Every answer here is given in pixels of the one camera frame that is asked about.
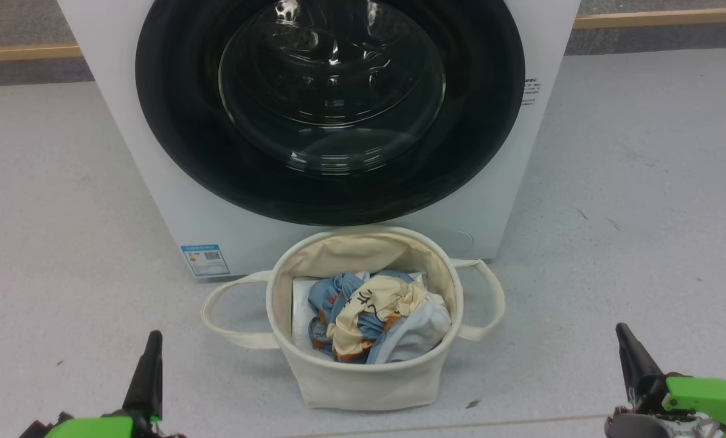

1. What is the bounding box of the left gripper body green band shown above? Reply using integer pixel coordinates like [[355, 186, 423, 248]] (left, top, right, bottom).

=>
[[44, 415, 136, 438]]

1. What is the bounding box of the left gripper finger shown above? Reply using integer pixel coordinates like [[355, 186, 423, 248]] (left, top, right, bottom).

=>
[[123, 330, 164, 422]]

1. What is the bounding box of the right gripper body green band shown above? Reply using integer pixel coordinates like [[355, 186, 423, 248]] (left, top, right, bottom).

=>
[[634, 372, 726, 438]]

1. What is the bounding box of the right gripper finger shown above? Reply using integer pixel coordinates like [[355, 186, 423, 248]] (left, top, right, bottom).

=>
[[616, 322, 665, 402]]

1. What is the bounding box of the white pale blue garment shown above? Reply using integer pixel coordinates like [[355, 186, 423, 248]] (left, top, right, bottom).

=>
[[366, 294, 453, 364]]

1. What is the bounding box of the blue cream patterned garment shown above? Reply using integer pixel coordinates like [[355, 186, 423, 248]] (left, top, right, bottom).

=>
[[307, 271, 430, 364]]

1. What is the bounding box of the washing machine door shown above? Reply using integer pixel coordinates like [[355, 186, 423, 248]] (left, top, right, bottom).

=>
[[135, 0, 526, 227]]

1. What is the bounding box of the white front-load washing machine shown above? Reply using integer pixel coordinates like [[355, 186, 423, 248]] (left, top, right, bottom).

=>
[[56, 0, 583, 280]]

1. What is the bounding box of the round grey filter cover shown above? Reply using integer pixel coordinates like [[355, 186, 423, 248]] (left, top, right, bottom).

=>
[[442, 228, 476, 255]]

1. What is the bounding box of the blue energy label sticker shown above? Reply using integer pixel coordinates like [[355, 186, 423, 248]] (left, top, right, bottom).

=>
[[181, 245, 231, 278]]

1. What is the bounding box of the cream canvas laundry basket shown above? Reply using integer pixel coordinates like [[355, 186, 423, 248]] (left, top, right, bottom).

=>
[[201, 226, 506, 411]]

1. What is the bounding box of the black text warning label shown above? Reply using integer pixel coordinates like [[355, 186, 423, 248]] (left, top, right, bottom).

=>
[[521, 78, 543, 107]]

